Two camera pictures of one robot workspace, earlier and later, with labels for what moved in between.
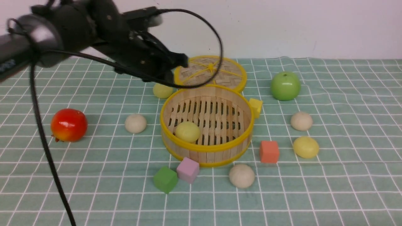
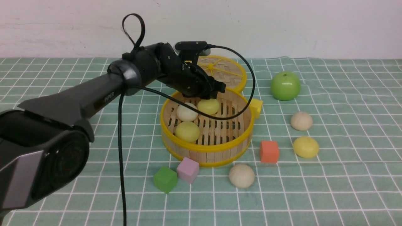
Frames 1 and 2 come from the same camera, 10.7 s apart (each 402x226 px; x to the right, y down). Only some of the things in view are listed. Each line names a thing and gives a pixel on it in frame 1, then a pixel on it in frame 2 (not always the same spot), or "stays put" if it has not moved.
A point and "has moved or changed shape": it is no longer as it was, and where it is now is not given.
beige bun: (301, 121) stays put
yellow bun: (188, 131) stays put
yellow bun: (306, 147) stays put
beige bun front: (241, 176) stays put
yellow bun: (161, 91) has moved or changed shape
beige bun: (135, 123) to (185, 114)
